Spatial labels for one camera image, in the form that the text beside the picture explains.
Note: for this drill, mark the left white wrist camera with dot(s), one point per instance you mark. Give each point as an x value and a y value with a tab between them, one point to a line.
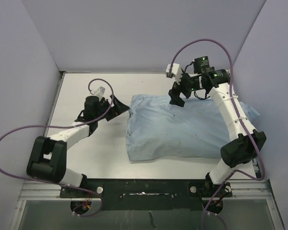
97	95

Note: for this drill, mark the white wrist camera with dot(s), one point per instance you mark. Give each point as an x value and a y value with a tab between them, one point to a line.
174	71
97	95

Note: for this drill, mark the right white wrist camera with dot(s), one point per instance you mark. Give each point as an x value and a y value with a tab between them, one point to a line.
174	71

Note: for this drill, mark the light blue pillowcase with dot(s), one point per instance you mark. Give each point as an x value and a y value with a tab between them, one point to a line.
156	129

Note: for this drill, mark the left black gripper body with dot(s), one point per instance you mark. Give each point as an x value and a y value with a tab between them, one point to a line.
113	111

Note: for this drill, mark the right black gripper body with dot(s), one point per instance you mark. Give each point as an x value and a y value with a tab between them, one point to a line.
187	84

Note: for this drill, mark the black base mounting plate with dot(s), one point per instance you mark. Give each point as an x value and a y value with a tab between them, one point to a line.
152	194

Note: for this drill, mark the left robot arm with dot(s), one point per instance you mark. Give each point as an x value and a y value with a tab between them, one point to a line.
48	159

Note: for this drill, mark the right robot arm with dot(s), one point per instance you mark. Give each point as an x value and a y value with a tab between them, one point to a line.
245	141

